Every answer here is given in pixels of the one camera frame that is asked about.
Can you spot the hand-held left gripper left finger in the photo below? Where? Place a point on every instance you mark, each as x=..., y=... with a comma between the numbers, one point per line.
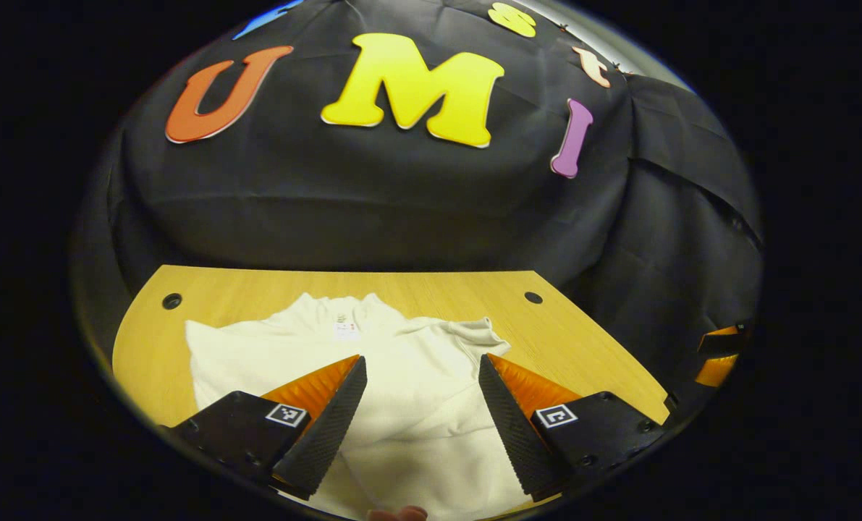
x=329, y=434

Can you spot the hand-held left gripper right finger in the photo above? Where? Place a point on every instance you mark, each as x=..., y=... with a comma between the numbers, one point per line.
x=514, y=434

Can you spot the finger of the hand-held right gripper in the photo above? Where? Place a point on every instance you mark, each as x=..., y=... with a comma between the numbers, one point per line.
x=720, y=341
x=714, y=370

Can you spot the cream sweatshirt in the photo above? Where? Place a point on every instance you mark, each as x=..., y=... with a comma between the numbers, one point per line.
x=416, y=376

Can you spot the black backdrop cloth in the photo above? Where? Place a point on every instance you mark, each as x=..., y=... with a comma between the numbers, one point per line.
x=402, y=202

